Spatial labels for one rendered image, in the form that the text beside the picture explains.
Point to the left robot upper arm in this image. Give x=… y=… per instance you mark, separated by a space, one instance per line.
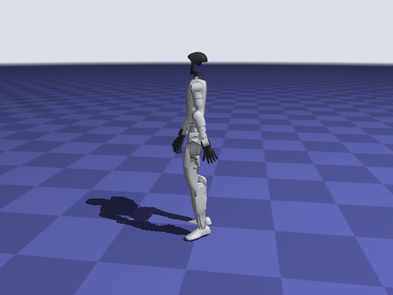
x=197 y=93

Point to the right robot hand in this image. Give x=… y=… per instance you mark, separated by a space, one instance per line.
x=177 y=144

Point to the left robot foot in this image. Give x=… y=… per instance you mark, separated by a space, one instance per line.
x=197 y=233

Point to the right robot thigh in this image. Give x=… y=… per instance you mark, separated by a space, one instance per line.
x=201 y=179

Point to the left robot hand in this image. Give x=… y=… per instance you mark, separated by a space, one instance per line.
x=209 y=152

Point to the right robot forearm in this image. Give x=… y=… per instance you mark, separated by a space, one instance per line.
x=185 y=126

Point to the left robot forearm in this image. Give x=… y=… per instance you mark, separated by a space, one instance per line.
x=201 y=129

